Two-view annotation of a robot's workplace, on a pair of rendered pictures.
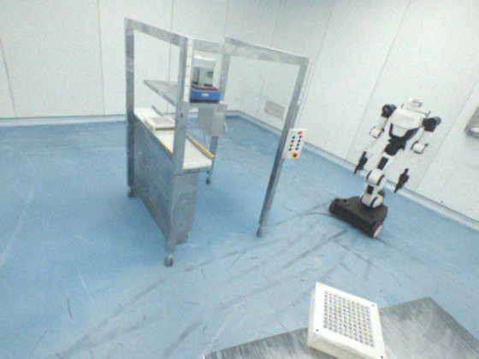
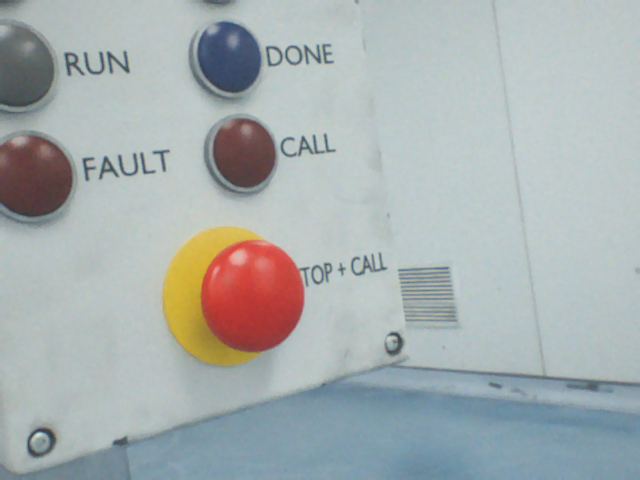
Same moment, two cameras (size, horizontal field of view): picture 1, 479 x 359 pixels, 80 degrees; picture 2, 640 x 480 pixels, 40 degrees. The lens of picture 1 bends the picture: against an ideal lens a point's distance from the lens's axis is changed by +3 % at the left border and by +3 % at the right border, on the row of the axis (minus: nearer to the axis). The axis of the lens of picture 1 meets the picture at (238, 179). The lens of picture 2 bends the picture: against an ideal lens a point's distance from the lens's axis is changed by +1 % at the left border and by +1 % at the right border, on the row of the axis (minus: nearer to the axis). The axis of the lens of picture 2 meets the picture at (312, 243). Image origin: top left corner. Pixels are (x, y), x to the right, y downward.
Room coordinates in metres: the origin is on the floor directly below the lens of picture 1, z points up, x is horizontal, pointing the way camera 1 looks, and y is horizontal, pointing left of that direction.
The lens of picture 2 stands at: (1.96, -0.49, 0.98)
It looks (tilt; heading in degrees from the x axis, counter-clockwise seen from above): 3 degrees down; 6
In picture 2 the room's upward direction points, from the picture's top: 9 degrees counter-clockwise
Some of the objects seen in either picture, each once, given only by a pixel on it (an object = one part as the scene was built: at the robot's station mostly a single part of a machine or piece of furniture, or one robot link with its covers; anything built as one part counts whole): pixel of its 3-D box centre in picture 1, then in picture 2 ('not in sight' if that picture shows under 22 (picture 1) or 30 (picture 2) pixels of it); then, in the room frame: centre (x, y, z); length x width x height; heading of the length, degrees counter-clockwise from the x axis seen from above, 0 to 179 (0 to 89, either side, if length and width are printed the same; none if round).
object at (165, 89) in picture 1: (183, 93); not in sight; (2.06, 0.52, 1.31); 0.62 x 0.38 x 0.04; 40
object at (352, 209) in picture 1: (366, 205); not in sight; (3.08, -1.61, 0.19); 0.64 x 0.52 x 0.33; 136
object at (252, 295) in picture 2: not in sight; (235, 295); (2.27, -0.43, 0.95); 0.04 x 0.04 x 0.04; 40
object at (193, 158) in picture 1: (162, 132); not in sight; (2.36, 0.75, 0.87); 1.35 x 0.25 x 0.05; 40
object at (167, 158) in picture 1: (162, 136); not in sight; (2.36, 0.75, 0.83); 1.30 x 0.29 x 0.10; 40
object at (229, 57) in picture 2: not in sight; (229, 57); (2.29, -0.44, 1.03); 0.03 x 0.01 x 0.03; 130
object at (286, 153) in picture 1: (293, 144); (157, 84); (2.30, -0.40, 1.03); 0.17 x 0.06 x 0.26; 130
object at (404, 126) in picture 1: (406, 123); not in sight; (3.10, -1.62, 1.23); 0.34 x 0.30 x 0.36; 46
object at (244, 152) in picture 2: not in sight; (244, 152); (2.29, -0.44, 1.00); 0.03 x 0.01 x 0.03; 130
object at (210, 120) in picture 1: (210, 117); not in sight; (1.99, 0.29, 1.20); 0.22 x 0.11 x 0.20; 40
